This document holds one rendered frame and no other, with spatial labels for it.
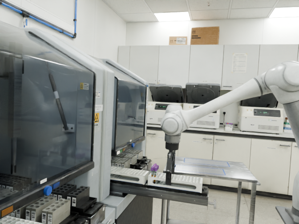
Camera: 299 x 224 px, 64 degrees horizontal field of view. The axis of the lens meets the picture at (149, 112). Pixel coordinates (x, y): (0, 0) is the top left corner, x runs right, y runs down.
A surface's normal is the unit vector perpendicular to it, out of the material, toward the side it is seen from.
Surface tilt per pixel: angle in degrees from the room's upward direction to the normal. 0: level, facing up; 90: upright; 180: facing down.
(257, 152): 90
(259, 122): 90
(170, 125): 94
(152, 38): 90
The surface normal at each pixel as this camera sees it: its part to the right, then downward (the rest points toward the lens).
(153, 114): -0.29, 0.04
